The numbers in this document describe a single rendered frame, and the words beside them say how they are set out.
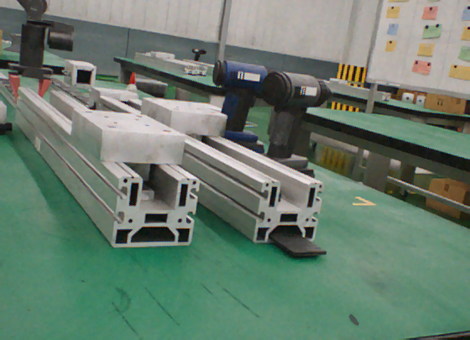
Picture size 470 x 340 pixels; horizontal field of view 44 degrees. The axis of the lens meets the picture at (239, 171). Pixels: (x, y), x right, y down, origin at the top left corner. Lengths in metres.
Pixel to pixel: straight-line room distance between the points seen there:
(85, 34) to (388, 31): 8.94
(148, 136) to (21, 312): 0.30
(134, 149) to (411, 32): 3.87
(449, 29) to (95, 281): 3.82
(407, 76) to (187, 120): 3.51
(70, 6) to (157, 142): 11.97
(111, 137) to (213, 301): 0.26
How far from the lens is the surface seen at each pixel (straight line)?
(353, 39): 9.61
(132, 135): 0.73
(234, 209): 0.80
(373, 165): 3.60
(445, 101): 5.58
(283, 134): 1.03
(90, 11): 12.77
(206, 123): 1.04
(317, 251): 0.75
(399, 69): 4.51
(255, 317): 0.56
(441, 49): 4.26
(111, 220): 0.69
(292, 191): 0.81
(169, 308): 0.55
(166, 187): 0.72
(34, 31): 1.56
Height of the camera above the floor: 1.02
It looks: 12 degrees down
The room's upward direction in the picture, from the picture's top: 9 degrees clockwise
